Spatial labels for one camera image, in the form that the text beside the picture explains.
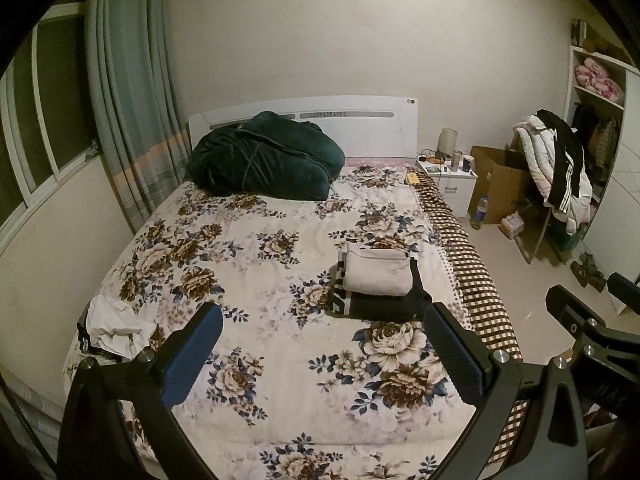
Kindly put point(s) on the dark cup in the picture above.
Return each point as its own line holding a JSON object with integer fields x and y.
{"x": 467, "y": 165}

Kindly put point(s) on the grey cup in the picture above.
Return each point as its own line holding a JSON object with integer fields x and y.
{"x": 456, "y": 161}

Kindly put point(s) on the white nightstand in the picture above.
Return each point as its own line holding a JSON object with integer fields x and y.
{"x": 457, "y": 186}

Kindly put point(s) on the brown checked bed sheet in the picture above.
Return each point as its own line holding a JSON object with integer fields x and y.
{"x": 475, "y": 270}

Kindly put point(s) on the wooden clothes rack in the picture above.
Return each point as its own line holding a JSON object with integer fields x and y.
{"x": 537, "y": 240}

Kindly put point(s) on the crumpled white garment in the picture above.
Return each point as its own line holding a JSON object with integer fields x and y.
{"x": 115, "y": 321}

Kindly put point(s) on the light beige garment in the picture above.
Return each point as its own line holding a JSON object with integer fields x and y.
{"x": 375, "y": 270}

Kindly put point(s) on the white open wardrobe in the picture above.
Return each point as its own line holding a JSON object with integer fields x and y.
{"x": 625, "y": 170}

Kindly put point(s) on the cardboard box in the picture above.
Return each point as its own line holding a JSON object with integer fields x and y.
{"x": 500, "y": 180}

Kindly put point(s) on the beige table lamp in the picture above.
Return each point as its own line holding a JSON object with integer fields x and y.
{"x": 448, "y": 140}

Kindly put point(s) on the pink folded blanket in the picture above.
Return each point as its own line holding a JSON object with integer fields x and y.
{"x": 597, "y": 80}

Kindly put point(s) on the floral bed blanket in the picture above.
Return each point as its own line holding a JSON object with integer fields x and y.
{"x": 250, "y": 270}

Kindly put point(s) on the pink patterned pillow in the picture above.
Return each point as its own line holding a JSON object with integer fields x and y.
{"x": 375, "y": 162}

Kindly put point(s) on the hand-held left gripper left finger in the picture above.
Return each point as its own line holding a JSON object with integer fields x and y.
{"x": 192, "y": 360}

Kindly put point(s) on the plastic-wrapped pack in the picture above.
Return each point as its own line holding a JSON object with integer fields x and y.
{"x": 512, "y": 224}

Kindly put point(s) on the white bed headboard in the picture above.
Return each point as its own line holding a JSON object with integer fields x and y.
{"x": 375, "y": 130}

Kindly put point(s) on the dark shoe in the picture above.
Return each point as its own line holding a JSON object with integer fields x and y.
{"x": 595, "y": 266}
{"x": 580, "y": 275}

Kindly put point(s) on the white-framed window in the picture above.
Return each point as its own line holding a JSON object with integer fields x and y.
{"x": 60, "y": 110}

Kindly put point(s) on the small yellow box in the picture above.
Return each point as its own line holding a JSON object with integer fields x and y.
{"x": 413, "y": 178}

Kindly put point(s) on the green bin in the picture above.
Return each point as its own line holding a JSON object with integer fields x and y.
{"x": 570, "y": 241}

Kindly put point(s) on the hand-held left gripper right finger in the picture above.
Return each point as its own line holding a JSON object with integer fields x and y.
{"x": 455, "y": 355}

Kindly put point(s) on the clear water bottle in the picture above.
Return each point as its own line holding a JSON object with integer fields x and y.
{"x": 479, "y": 212}

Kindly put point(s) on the dark green duvet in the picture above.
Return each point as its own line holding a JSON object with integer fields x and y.
{"x": 260, "y": 160}

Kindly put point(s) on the black garment with white print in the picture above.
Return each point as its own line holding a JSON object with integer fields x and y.
{"x": 380, "y": 308}

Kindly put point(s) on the black jacket with white stripes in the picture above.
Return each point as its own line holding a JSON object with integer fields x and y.
{"x": 570, "y": 160}

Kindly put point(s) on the grey-green striped curtain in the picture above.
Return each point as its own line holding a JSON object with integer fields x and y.
{"x": 130, "y": 85}

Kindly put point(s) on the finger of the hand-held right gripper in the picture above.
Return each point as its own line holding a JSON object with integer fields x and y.
{"x": 625, "y": 290}
{"x": 567, "y": 307}

